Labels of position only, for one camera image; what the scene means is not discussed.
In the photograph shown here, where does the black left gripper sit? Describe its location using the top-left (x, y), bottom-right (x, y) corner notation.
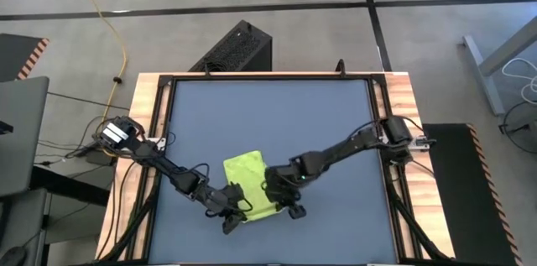
top-left (205, 183), bottom-right (248, 236)

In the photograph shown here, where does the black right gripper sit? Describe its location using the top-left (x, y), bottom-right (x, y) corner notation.
top-left (263, 164), bottom-right (308, 222)

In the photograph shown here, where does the yellow-green microfibre towel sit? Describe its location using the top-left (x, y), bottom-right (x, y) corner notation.
top-left (222, 149), bottom-right (284, 223)

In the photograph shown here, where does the blue-grey table mat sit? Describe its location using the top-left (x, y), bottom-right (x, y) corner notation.
top-left (147, 79), bottom-right (399, 265)

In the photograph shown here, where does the wooden table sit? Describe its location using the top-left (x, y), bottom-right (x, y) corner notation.
top-left (95, 71), bottom-right (456, 266)

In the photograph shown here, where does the black computer tower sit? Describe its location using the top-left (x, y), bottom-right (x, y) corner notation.
top-left (188, 19), bottom-right (274, 73)

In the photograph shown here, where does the large black hazard-striped floor mat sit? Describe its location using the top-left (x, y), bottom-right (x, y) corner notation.
top-left (421, 123), bottom-right (524, 266)

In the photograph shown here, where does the black computer mouse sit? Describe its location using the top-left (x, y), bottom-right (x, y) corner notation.
top-left (0, 245), bottom-right (28, 266)

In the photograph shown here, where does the grey metal desk leg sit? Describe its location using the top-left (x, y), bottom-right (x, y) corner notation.
top-left (462, 16), bottom-right (537, 117)

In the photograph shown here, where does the black round stand base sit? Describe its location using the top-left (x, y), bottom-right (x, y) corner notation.
top-left (498, 101), bottom-right (537, 154)

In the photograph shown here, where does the small black hazard-striped floor mat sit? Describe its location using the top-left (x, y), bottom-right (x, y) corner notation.
top-left (0, 33), bottom-right (50, 82)

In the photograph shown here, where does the black cable conduit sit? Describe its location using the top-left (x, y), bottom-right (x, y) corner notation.
top-left (99, 160), bottom-right (163, 262)
top-left (384, 169), bottom-right (451, 262)

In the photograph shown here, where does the black metal table frame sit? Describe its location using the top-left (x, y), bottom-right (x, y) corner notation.
top-left (140, 73), bottom-right (420, 266)

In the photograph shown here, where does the yellow floor cable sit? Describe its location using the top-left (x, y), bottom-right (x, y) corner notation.
top-left (65, 0), bottom-right (128, 124)

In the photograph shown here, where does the white cable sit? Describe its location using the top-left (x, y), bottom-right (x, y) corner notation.
top-left (501, 57), bottom-right (537, 106)

